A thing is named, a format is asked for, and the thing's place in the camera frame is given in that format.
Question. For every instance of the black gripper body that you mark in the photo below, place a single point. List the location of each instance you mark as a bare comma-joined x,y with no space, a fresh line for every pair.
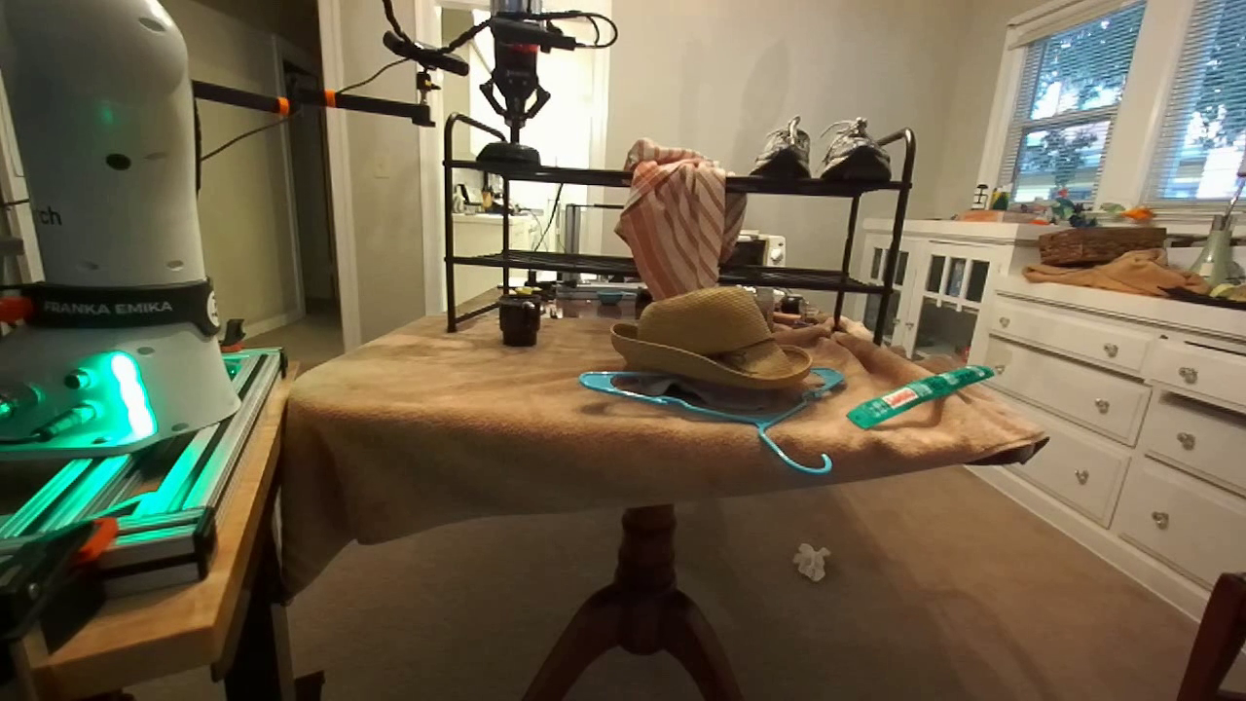
515,67

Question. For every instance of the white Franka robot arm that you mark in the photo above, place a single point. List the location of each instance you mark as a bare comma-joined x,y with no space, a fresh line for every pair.
120,198

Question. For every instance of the small black cooker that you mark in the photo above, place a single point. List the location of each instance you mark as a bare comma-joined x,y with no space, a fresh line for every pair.
508,154

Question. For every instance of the silver pot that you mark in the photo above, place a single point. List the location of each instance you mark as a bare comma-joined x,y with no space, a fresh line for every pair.
587,230

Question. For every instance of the black pole with orange rings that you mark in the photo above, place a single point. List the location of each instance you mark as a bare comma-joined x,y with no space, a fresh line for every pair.
362,105

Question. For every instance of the red striped cloth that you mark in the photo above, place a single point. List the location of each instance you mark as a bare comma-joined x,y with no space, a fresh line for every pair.
674,229

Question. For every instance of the small black cup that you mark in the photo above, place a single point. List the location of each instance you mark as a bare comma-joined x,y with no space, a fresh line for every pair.
518,320

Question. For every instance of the dark shoe with silver top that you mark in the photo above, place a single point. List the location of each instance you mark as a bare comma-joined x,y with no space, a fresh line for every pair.
784,154
858,154

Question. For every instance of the tan straw hat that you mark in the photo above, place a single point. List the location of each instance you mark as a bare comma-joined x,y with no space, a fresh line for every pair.
708,333

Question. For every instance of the round table with tan cloth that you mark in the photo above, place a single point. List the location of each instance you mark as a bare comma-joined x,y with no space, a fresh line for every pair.
452,416

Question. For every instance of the black metal shelf rack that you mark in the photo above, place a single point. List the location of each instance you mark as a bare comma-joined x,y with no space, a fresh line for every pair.
830,280

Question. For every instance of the blue clothes hanger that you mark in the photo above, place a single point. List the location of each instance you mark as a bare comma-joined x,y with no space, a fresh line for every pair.
793,455

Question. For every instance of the white glass door cabinet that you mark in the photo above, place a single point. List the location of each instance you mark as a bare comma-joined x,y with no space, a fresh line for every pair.
937,293

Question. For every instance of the teal packaged tool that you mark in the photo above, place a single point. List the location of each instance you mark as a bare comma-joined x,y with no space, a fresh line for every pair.
907,394

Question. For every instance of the crumpled white paper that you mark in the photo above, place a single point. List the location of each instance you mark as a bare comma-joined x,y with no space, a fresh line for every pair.
810,561

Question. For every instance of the brown wooden basket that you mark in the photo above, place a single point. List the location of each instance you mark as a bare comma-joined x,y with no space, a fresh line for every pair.
1100,245

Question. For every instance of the white framed window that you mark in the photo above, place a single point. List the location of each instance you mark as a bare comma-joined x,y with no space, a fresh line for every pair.
1115,105

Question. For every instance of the wooden robot stand board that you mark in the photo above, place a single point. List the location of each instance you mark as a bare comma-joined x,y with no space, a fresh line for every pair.
168,611

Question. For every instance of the brown cloth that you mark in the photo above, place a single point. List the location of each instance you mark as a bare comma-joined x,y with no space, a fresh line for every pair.
1115,276

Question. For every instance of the white dresser with drawers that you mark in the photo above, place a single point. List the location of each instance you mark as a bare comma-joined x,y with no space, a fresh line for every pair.
1141,430

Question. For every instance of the dark wooden chair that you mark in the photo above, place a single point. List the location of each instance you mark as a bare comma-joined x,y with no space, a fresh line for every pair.
1218,643

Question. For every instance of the dark wooden table pedestal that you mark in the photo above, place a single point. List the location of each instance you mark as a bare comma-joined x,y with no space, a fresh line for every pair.
643,572

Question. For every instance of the aluminium rail frame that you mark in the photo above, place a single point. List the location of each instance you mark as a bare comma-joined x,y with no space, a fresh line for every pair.
168,490

